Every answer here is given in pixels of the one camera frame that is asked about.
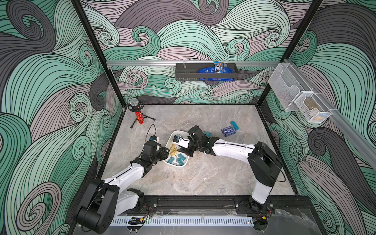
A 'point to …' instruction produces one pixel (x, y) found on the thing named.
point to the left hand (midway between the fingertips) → (167, 149)
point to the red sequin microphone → (136, 106)
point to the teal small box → (232, 123)
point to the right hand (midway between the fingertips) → (181, 145)
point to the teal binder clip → (208, 134)
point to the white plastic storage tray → (176, 157)
